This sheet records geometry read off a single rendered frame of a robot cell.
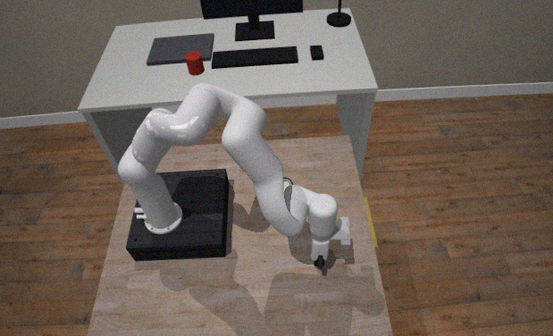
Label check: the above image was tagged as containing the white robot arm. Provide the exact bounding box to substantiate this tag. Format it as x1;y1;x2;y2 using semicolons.
118;83;350;249

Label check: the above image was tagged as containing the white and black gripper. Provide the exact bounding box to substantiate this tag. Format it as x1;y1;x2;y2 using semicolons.
309;235;330;269

